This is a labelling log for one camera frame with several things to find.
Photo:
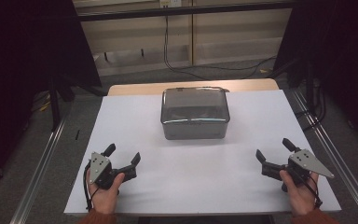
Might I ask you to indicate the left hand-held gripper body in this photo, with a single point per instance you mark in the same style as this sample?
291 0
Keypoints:
99 166

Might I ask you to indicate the person's left hand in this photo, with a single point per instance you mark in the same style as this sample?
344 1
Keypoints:
105 200

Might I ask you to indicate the black metal stand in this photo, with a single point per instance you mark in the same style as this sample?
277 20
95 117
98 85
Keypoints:
55 105

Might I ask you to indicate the black horizontal bar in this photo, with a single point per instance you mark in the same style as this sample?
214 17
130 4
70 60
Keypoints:
183 11

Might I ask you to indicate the white table cover sheet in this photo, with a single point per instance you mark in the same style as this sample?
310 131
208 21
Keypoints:
199 180

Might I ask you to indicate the person's right hand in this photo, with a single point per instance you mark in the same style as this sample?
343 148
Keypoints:
301 197

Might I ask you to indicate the white wall power outlet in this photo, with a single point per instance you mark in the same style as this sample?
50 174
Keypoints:
170 3

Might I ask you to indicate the clear grey plastic storage box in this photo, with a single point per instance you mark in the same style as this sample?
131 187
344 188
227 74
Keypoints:
195 130

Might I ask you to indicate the aluminium floor rail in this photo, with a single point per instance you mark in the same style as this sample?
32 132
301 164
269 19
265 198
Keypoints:
40 174
345 174

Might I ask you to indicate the clear grey box lid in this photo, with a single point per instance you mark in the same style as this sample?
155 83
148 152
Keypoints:
195 104

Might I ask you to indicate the black curtain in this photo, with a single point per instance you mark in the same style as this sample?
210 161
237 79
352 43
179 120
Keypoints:
338 46
18 62

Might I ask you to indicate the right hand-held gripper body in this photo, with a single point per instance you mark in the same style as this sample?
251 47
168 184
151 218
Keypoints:
306 161

